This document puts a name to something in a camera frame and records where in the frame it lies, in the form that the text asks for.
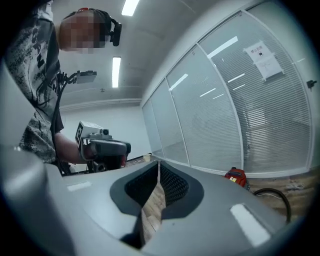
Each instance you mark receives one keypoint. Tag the person's left hand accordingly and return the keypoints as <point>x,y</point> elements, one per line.
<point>90,152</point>

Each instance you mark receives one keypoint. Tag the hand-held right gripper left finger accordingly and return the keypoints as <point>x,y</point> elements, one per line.
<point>95,200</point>

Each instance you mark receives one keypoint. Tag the person's left forearm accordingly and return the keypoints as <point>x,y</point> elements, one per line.
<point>68,150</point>

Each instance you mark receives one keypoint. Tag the black head-mounted camera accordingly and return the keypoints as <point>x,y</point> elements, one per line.
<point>116,32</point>

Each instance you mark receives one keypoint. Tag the red and teal vacuum cleaner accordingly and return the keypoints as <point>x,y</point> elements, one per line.
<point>236,176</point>

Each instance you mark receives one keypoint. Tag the long ceiling light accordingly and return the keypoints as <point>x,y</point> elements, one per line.
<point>130,7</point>
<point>116,72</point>

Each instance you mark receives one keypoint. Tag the person's black white printed T-shirt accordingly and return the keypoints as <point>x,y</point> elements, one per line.
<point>32,87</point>

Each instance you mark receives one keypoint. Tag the white paper notice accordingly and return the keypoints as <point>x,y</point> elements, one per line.
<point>265,61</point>

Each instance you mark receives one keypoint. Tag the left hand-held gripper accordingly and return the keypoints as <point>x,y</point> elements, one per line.
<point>107,147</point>

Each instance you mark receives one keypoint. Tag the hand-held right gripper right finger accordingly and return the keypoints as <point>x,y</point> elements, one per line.
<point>212,220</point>

